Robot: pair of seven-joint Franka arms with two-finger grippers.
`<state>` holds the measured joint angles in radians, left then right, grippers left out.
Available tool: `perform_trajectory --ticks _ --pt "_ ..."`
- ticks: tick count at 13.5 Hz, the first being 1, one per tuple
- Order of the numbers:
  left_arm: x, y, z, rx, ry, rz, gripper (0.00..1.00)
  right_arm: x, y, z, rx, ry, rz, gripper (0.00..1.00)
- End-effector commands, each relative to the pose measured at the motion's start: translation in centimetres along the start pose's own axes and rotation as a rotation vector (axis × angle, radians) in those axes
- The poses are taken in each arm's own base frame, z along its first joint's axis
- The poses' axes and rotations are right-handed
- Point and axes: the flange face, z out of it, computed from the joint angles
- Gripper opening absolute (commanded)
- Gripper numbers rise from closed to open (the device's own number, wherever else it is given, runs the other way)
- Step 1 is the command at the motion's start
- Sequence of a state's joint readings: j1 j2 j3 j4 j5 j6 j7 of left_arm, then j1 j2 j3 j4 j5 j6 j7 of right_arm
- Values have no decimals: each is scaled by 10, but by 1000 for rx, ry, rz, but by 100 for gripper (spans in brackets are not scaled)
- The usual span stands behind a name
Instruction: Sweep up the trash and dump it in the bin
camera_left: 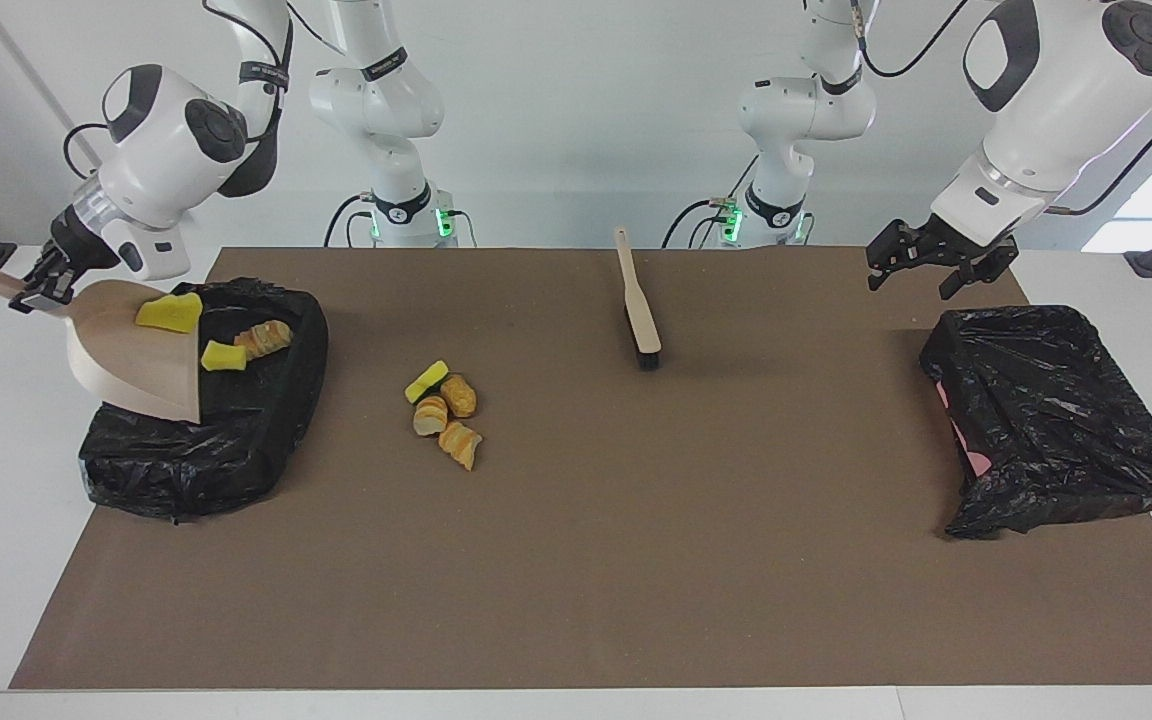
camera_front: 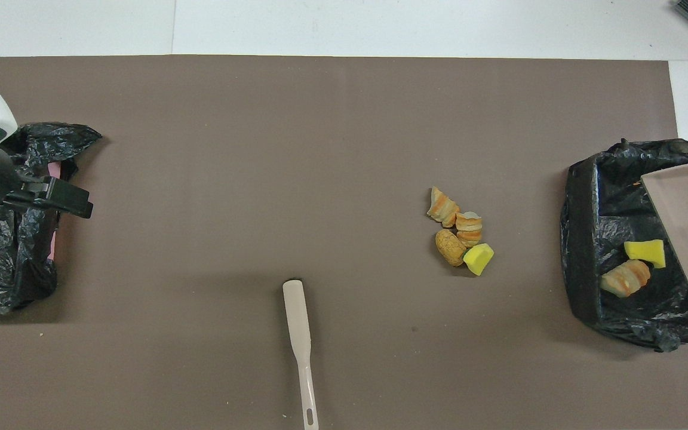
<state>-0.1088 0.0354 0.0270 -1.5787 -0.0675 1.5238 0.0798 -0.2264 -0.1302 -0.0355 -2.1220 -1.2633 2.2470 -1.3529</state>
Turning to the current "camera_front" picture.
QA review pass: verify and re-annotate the striped toy croissant piece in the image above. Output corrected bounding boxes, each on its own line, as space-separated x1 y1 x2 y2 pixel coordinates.
455 211 483 248
427 187 460 228

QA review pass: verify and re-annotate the brown toy bread roll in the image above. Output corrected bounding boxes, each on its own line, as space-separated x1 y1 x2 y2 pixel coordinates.
435 229 468 267

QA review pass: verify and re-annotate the yellow sponge piece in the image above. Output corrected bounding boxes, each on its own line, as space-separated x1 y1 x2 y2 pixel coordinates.
623 239 667 269
463 242 495 277

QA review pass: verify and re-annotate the pale-sided toy croissant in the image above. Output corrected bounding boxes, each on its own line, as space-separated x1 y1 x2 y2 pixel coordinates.
600 259 651 298

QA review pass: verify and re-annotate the pink plastic bin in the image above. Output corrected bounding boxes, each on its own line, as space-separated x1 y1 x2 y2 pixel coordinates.
47 161 64 261

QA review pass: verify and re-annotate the black plastic trash bag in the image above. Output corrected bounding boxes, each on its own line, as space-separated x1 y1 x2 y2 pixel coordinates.
561 138 688 353
0 123 103 316

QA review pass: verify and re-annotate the brown table mat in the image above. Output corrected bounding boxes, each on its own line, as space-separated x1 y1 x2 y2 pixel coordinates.
0 55 688 430

